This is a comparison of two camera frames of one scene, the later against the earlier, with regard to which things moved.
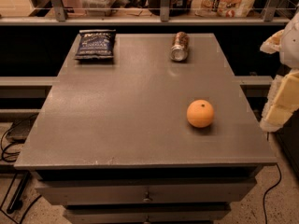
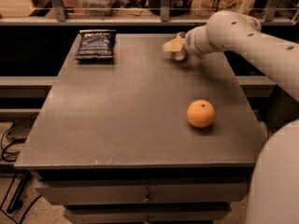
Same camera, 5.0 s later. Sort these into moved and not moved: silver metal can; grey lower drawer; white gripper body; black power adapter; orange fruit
Moved: white gripper body
Not moved: black power adapter; silver metal can; orange fruit; grey lower drawer
